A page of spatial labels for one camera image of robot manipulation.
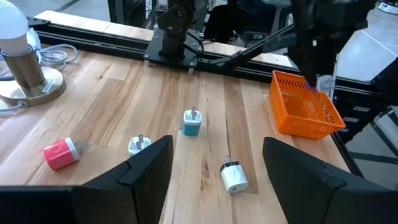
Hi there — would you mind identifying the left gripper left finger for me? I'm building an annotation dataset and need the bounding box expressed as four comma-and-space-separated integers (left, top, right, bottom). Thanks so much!
0, 134, 174, 224

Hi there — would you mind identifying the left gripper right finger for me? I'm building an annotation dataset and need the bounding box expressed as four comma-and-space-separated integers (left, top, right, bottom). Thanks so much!
262, 136, 398, 224

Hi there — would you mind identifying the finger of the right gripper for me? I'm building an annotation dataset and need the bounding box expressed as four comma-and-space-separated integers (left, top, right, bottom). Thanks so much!
317, 60, 338, 77
298, 62, 318, 90

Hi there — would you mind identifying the teal and white charger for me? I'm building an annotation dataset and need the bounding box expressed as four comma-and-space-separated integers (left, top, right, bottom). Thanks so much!
127, 133, 152, 157
182, 106, 203, 137

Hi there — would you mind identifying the orange plastic basket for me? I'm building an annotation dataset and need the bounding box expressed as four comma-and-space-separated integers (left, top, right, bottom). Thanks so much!
269, 70, 346, 140

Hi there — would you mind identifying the red and white charger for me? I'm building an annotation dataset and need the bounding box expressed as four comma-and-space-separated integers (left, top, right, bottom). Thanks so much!
42, 136, 90, 171

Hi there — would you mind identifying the person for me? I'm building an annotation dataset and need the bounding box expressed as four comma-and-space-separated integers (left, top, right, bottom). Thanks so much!
203, 0, 293, 44

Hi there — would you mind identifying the brass lamp with white bulb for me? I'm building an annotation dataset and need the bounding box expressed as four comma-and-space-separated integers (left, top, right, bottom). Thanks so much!
0, 0, 67, 106

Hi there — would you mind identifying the black equipment stand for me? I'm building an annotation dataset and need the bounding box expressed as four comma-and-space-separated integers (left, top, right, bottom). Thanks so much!
107, 0, 156, 27

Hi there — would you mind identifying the white silver wall charger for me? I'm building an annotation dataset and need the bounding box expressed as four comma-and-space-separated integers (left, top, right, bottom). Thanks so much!
220, 154, 249, 194

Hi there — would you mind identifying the white bulb on wire stand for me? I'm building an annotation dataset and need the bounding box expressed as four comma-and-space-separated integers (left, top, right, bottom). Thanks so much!
0, 27, 78, 118

